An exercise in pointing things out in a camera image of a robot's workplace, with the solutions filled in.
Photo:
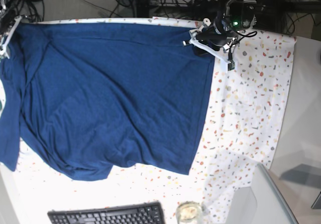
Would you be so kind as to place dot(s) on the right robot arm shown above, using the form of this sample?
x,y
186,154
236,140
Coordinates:
x,y
8,12

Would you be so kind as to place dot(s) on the terrazzo patterned tablecloth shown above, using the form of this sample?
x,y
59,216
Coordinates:
x,y
241,130

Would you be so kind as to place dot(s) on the black computer keyboard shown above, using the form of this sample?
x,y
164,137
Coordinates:
x,y
139,213

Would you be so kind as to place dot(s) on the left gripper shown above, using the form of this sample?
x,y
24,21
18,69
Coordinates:
x,y
214,40

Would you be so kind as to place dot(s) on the dark blue t-shirt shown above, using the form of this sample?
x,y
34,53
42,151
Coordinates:
x,y
87,97

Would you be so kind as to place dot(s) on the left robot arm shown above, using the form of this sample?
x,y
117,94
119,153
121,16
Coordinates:
x,y
228,21

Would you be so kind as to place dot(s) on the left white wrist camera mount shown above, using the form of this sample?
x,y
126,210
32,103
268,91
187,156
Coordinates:
x,y
228,61

